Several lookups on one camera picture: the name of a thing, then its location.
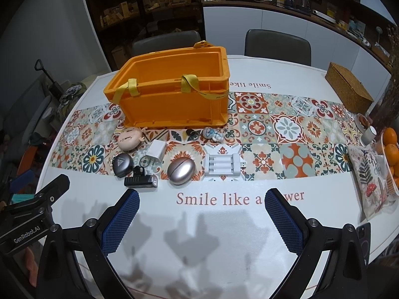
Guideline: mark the patterned tile table runner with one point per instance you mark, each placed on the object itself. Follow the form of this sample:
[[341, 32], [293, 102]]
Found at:
[[278, 135]]

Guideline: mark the black smartphone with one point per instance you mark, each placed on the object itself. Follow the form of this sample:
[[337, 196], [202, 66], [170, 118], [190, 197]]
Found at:
[[364, 236]]

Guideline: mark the oranges in bowl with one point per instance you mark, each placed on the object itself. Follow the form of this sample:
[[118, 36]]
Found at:
[[387, 146]]

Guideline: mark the crumpled patterned cloth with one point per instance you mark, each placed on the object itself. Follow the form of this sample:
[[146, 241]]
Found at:
[[70, 97]]

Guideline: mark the doll head figurine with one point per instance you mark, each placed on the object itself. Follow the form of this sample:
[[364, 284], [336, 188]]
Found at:
[[130, 138]]

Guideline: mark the dark wooden shelf unit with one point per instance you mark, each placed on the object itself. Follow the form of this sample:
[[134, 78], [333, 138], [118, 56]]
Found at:
[[118, 24]]

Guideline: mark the black clip device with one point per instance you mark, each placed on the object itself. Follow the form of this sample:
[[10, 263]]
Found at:
[[140, 179]]

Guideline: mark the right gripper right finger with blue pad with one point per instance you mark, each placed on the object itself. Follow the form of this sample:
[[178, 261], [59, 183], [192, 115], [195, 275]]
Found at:
[[345, 272]]

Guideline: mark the small blue white figurine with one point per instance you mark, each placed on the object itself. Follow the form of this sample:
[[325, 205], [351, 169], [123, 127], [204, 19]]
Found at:
[[212, 134]]

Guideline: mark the white power adapter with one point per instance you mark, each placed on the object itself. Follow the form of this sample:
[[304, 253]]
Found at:
[[156, 150]]

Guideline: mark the grey chair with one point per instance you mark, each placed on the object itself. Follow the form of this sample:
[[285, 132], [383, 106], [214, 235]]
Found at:
[[275, 45], [163, 42]]

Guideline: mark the small white candle cup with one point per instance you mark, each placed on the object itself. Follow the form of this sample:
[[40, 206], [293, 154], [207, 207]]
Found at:
[[368, 136]]

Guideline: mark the black hand trolley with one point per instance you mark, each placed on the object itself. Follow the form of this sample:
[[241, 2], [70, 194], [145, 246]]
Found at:
[[54, 87]]

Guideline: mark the left grey chair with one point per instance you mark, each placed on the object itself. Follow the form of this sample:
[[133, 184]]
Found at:
[[163, 42]]

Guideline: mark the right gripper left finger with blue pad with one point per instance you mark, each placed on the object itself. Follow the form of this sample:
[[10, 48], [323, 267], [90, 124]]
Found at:
[[60, 275]]

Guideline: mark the orange plastic crate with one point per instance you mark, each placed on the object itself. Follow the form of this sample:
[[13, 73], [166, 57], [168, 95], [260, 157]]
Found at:
[[175, 88]]

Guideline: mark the silver oval mouse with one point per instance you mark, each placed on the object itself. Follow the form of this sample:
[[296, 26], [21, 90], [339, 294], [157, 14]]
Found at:
[[181, 170]]

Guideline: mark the right grey chair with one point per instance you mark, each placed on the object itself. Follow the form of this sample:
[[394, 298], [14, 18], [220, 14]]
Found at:
[[275, 45]]

